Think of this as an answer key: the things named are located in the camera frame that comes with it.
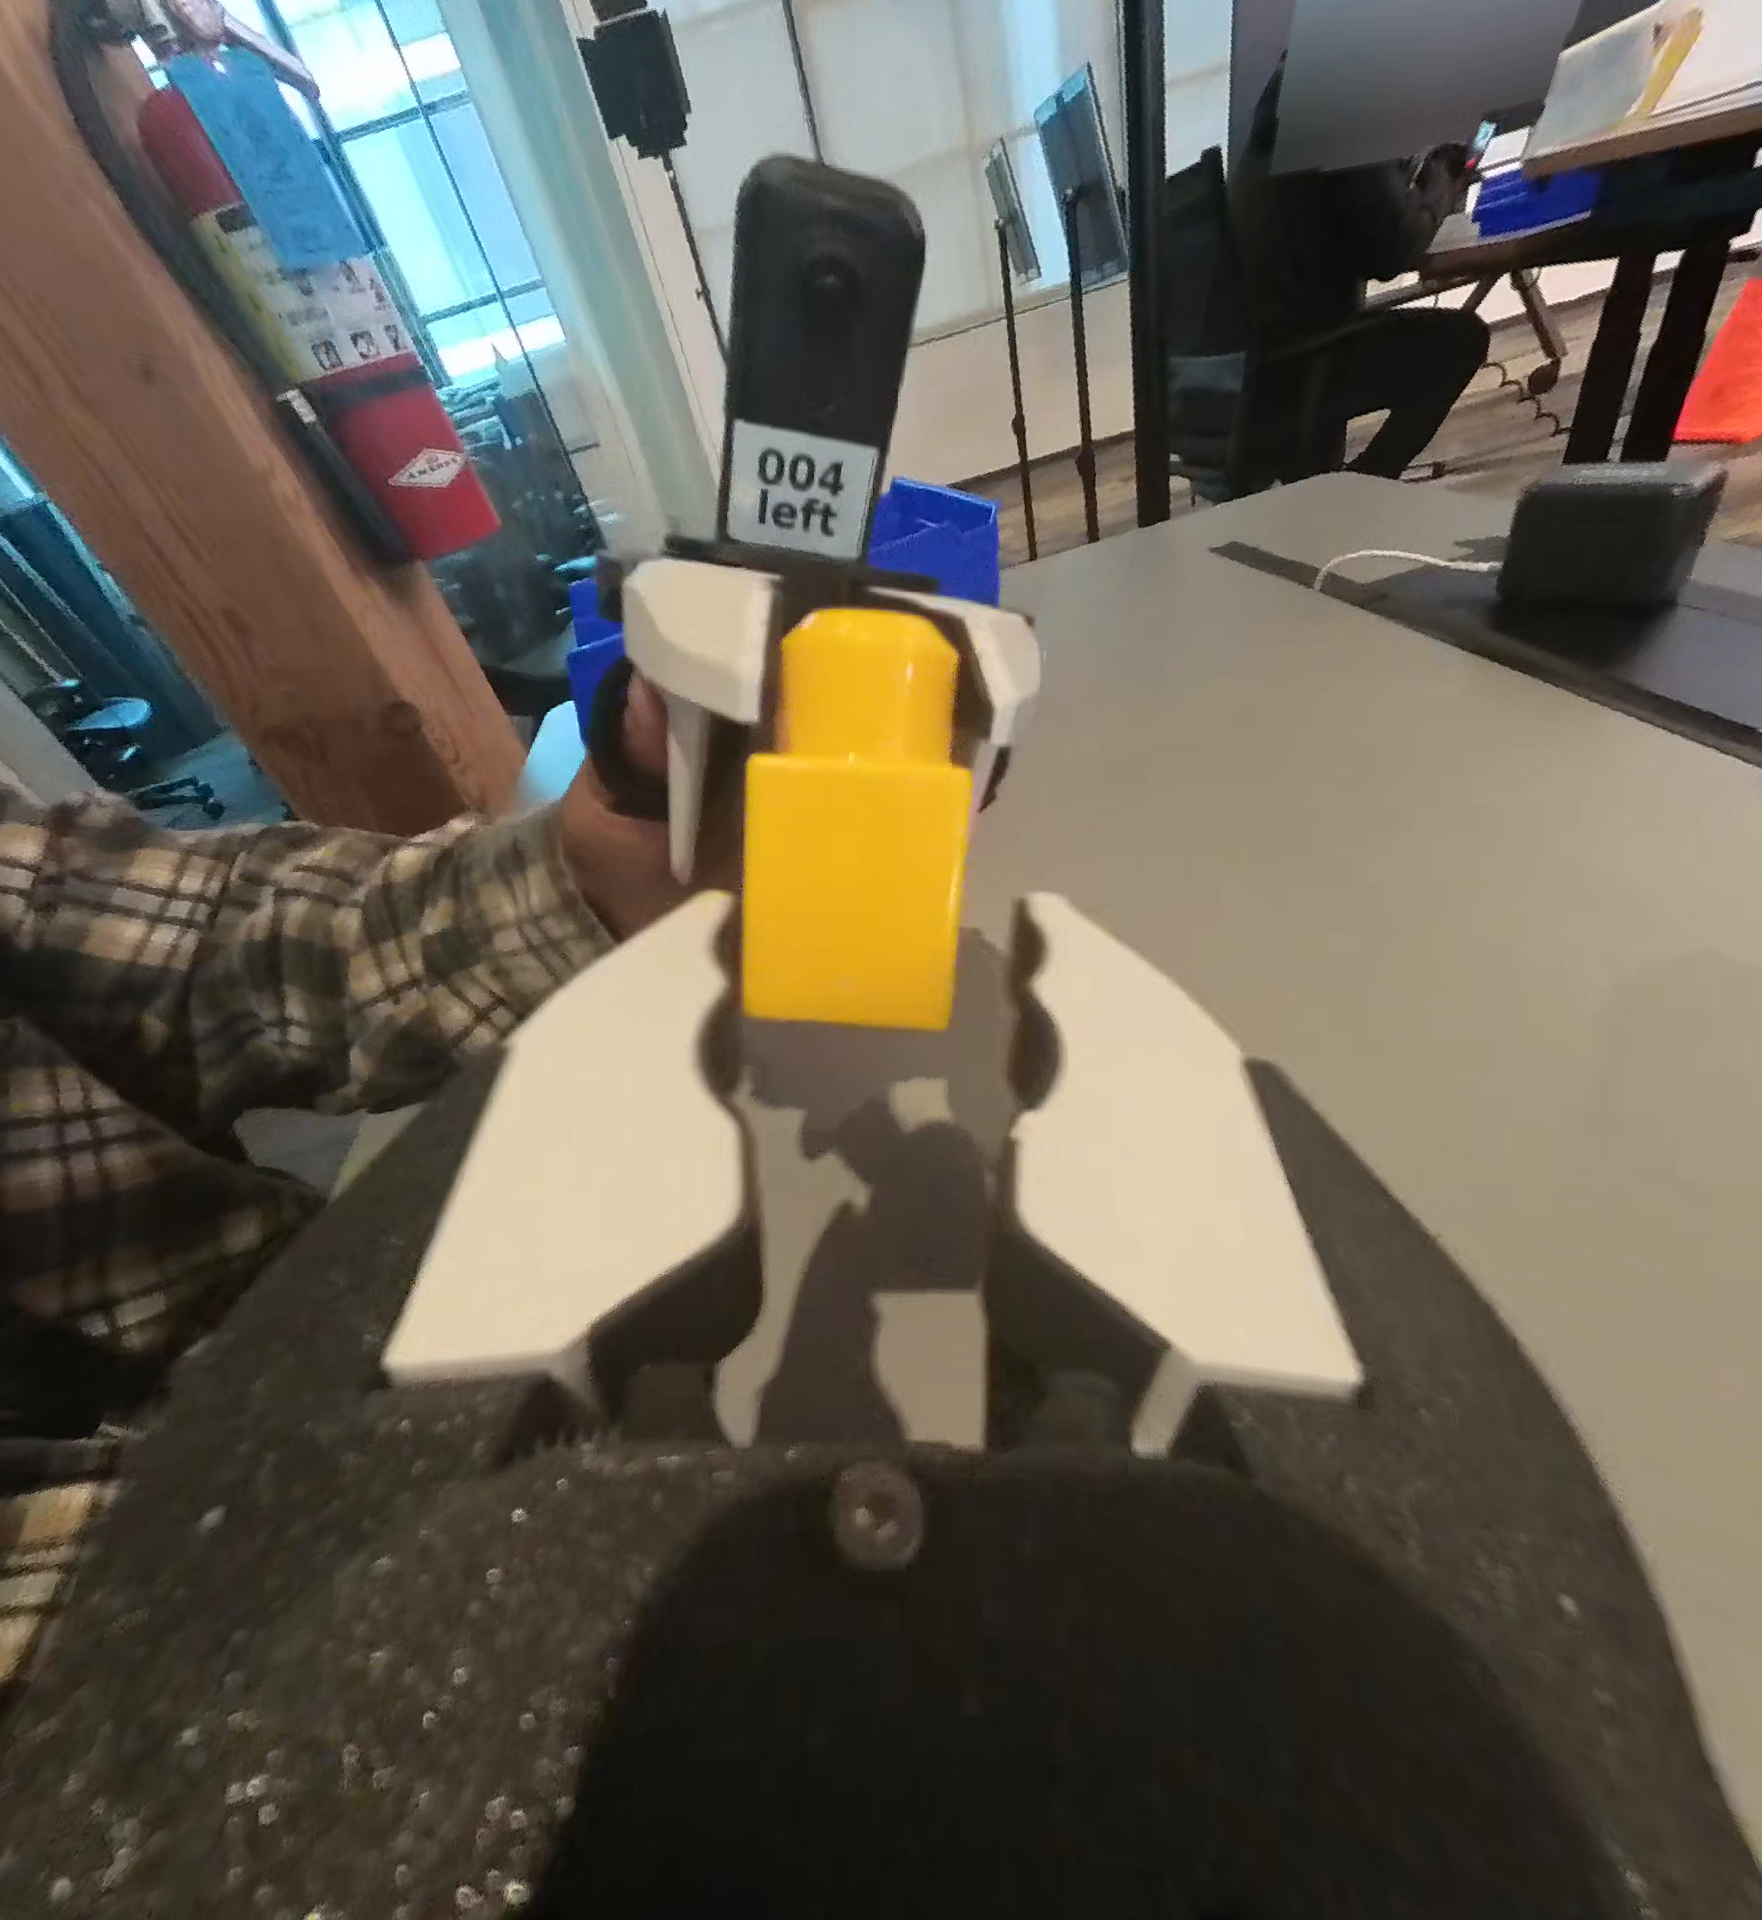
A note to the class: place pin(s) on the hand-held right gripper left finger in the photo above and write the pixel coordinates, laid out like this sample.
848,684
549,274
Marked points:
567,1199

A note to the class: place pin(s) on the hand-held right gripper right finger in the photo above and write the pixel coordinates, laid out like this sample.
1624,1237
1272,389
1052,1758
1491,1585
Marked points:
1166,1199

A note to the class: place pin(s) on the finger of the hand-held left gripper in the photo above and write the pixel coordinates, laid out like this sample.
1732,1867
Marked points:
1014,677
702,645

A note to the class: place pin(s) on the blue divided plastic bin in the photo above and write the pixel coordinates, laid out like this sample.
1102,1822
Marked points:
957,548

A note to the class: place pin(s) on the small yellow mega block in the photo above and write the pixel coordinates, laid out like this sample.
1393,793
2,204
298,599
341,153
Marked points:
852,886

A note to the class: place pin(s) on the person's left hand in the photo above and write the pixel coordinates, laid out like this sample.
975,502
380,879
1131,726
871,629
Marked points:
619,879

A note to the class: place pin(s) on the black light panel on stand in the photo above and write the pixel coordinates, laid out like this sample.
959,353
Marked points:
638,75

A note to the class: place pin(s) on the red fire extinguisher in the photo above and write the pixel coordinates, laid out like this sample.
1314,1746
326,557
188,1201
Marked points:
402,450

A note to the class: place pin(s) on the person's plaid shirt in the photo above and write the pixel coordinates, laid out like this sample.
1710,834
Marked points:
57,1172

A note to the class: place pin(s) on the blue paper tag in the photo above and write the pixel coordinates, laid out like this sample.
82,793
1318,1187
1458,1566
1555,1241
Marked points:
273,165

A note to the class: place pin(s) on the black office chair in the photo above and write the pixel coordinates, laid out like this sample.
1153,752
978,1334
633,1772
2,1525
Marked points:
117,742

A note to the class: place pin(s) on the wooden pillar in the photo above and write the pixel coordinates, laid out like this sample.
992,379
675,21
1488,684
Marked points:
117,496

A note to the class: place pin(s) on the dark grey power adapter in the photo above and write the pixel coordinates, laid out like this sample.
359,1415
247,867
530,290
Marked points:
1609,534

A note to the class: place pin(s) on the orange cone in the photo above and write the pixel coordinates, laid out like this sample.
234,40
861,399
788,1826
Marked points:
1746,376

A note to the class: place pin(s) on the wooden desk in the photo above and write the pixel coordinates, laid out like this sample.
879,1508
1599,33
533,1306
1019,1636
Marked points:
1645,165

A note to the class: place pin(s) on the black metal post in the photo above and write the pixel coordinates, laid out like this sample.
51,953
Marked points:
1149,255

